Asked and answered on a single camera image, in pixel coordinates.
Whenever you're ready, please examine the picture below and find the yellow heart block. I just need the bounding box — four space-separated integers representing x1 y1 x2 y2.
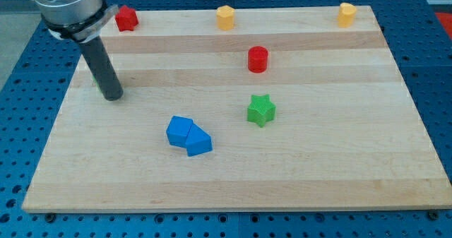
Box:
337 3 357 28

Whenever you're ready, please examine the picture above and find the yellow hexagon block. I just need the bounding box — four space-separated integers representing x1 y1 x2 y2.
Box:
216 5 235 30

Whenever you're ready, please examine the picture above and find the red star block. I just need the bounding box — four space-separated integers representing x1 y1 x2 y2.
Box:
115 5 139 32

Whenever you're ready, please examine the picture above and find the green star block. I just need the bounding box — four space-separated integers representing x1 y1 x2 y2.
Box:
246 95 276 128

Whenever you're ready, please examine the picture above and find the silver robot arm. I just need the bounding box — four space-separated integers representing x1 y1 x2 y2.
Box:
34 0 123 101

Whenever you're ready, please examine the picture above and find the blue cube block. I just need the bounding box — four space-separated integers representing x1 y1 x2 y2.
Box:
166 116 194 148

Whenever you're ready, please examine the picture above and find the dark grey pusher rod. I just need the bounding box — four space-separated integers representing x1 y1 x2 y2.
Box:
78 36 124 101

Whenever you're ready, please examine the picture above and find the wooden board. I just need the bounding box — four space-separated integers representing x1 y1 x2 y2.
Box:
22 6 451 213

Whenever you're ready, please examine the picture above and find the red cylinder block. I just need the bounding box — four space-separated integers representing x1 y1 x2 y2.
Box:
247 46 269 73

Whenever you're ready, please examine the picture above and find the blue triangular block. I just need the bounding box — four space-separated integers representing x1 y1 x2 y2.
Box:
185 124 213 157

